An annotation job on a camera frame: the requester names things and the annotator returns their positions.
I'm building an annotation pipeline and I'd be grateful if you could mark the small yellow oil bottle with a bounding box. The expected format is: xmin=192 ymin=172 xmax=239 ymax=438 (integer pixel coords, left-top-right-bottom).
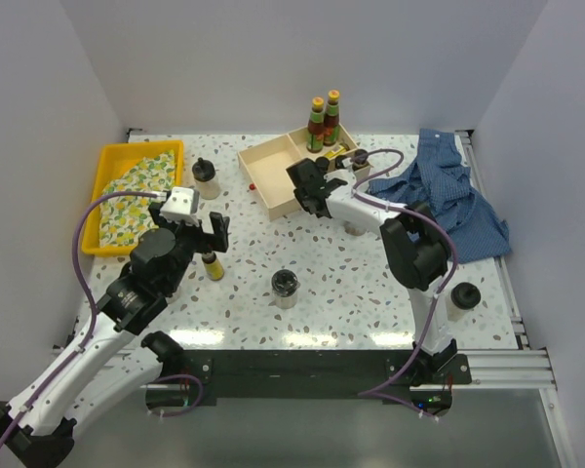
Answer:
xmin=201 ymin=252 xmax=224 ymax=281
xmin=324 ymin=143 xmax=350 ymax=159

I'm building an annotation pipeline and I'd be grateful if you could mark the glass shaker jar brown residue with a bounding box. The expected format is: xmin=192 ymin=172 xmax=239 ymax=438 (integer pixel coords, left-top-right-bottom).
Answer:
xmin=344 ymin=222 xmax=366 ymax=237

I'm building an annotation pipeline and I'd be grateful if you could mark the sauce bottle green label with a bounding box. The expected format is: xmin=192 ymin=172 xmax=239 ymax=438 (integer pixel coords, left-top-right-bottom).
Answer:
xmin=306 ymin=97 xmax=325 ymax=153
xmin=323 ymin=90 xmax=340 ymax=146

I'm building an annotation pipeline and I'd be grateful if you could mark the shaker jar front right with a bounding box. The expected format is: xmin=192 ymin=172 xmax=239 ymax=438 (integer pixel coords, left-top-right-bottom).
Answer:
xmin=448 ymin=282 xmax=482 ymax=322

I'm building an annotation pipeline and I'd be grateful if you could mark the glass shaker jar white powder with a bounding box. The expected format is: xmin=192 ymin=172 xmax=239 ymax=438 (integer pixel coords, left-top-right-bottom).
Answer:
xmin=191 ymin=158 xmax=220 ymax=200

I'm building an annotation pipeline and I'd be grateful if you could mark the shaker jar front left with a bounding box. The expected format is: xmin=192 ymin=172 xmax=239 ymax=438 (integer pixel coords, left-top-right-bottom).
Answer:
xmin=167 ymin=287 xmax=181 ymax=304

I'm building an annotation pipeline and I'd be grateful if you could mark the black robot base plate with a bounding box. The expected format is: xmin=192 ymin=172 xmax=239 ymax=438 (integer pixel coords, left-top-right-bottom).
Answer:
xmin=146 ymin=350 xmax=472 ymax=416

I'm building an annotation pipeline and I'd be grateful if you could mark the yellow plastic tray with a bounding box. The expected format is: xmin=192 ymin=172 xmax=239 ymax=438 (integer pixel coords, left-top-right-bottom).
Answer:
xmin=81 ymin=140 xmax=184 ymax=256

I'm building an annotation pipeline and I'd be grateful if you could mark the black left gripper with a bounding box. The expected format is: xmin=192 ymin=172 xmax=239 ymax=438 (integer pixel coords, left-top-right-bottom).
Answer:
xmin=149 ymin=203 xmax=228 ymax=293

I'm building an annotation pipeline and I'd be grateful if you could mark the small dark spice jar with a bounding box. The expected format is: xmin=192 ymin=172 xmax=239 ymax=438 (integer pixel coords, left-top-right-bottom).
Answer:
xmin=351 ymin=149 xmax=369 ymax=171

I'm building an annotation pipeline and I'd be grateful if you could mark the open glass jar black rim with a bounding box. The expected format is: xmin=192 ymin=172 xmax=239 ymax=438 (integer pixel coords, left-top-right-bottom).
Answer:
xmin=271 ymin=269 xmax=299 ymax=310

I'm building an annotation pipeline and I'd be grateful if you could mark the lemon print cloth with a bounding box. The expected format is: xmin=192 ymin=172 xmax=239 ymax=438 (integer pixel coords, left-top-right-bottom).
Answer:
xmin=97 ymin=148 xmax=178 ymax=248

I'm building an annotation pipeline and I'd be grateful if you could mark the beige wooden divided box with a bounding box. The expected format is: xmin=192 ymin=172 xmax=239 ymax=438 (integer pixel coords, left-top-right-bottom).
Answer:
xmin=238 ymin=127 xmax=359 ymax=221

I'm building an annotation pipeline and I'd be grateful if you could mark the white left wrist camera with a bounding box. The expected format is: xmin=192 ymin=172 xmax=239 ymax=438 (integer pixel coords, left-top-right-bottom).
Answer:
xmin=160 ymin=186 xmax=200 ymax=225

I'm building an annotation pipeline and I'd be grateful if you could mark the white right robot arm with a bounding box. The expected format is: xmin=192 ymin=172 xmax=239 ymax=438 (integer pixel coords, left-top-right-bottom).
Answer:
xmin=285 ymin=158 xmax=457 ymax=383

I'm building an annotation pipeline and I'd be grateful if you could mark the blue checked shirt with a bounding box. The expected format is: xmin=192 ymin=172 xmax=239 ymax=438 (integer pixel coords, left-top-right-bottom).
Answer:
xmin=368 ymin=129 xmax=511 ymax=263

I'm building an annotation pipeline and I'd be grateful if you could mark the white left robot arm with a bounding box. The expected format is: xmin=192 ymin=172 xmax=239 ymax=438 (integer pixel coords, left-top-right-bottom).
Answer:
xmin=0 ymin=202 xmax=230 ymax=467

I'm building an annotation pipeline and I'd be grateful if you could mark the spice jar black lid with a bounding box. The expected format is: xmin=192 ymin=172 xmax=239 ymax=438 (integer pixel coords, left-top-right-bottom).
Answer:
xmin=334 ymin=155 xmax=353 ymax=171
xmin=315 ymin=156 xmax=330 ymax=173

